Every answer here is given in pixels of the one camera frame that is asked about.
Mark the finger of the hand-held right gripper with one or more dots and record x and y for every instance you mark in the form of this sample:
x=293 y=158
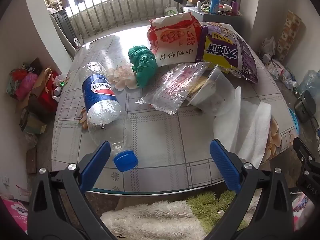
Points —
x=303 y=155

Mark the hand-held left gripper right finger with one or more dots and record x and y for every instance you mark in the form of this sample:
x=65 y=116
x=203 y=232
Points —
x=225 y=165

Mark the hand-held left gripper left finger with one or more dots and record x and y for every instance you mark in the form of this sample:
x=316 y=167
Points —
x=98 y=159

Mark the blue plastic basket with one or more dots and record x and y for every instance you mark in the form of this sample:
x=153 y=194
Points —
x=295 y=120

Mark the white paper tissue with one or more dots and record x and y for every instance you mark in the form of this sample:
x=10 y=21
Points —
x=252 y=127

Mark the clear plastic bottle blue label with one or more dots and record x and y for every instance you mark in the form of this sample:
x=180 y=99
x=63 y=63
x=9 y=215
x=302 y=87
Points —
x=100 y=92

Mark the purple noodle packet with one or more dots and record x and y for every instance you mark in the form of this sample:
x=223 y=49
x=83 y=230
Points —
x=225 y=50

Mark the red and white snack bag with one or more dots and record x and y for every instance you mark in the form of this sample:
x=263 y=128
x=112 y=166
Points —
x=175 y=40

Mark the pink printed cloth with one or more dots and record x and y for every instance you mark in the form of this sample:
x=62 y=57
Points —
x=301 y=202
x=15 y=210

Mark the green fluffy cloth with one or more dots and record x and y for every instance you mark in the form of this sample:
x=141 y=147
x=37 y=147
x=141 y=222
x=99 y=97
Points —
x=210 y=205

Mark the grey rice cooker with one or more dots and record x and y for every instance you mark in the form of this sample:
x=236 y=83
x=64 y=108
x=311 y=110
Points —
x=305 y=105

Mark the clear plastic bowl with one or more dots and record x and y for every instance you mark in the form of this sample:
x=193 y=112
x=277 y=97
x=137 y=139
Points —
x=217 y=95

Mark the small cardboard box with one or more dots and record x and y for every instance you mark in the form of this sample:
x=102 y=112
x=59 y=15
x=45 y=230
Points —
x=33 y=123

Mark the large blue water jug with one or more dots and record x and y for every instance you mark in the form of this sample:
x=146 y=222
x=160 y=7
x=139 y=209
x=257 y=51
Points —
x=310 y=81

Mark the red paper bag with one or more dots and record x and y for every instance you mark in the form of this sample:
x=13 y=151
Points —
x=48 y=97

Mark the white fluffy blanket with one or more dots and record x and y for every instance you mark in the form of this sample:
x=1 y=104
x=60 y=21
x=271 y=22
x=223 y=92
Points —
x=150 y=220

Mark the pile of plastic packets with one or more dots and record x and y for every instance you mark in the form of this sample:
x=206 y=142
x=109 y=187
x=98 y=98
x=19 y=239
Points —
x=280 y=70

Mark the brown paper bag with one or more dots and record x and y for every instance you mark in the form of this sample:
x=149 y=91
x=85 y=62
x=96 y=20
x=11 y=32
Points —
x=37 y=90

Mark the clear plastic zip bag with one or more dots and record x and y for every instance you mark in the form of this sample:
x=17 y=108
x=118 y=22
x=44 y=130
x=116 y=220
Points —
x=172 y=87

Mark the crumpled green plastic bag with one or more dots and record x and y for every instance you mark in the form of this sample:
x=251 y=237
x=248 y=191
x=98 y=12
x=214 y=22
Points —
x=142 y=62

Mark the red cloth bag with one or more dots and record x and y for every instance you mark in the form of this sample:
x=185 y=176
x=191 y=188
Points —
x=21 y=83

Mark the white plastic bag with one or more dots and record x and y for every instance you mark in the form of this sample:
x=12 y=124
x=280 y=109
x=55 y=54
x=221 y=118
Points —
x=267 y=46

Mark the white paper slip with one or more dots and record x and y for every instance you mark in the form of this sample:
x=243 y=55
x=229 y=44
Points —
x=76 y=42

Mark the fruit patterned board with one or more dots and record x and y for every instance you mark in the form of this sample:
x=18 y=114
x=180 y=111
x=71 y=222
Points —
x=290 y=32

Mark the grey cabinet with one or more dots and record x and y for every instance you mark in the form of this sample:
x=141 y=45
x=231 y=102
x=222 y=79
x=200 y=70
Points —
x=215 y=17

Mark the metal window railing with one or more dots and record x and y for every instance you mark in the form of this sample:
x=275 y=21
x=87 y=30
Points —
x=120 y=7

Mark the purple bottle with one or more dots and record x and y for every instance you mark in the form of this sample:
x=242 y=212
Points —
x=235 y=6

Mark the blue detergent bottle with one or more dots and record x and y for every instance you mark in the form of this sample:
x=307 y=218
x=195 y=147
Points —
x=214 y=5

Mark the small white bottle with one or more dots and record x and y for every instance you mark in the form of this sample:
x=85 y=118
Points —
x=199 y=5

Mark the white paper bag green logo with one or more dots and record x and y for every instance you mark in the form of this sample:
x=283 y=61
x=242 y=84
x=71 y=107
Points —
x=171 y=9

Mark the wall socket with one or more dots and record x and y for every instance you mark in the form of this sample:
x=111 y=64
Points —
x=6 y=182

